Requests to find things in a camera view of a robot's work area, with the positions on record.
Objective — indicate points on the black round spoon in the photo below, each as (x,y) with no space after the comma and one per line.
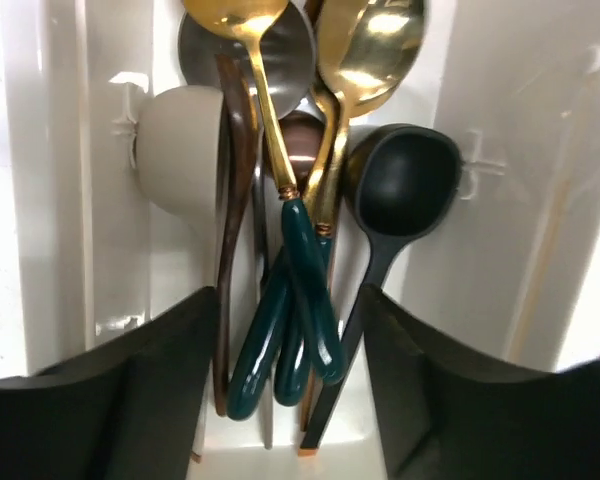
(399,183)

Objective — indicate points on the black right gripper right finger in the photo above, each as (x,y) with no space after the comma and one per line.
(447,411)

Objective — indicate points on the beige plastic spoon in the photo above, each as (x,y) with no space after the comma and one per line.
(177,149)

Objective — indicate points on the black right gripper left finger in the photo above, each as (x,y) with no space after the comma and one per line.
(127,409)

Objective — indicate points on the gold spoon green handle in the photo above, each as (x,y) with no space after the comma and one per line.
(365,50)
(262,342)
(248,22)

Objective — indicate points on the small copper ridged spoon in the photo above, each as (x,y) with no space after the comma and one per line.
(302,134)

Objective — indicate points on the silver ridged spoon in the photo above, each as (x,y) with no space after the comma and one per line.
(288,50)

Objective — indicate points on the copper round spoon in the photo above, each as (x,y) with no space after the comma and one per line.
(327,104)

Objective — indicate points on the brown wooden spoon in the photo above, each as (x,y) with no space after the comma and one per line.
(243,123)

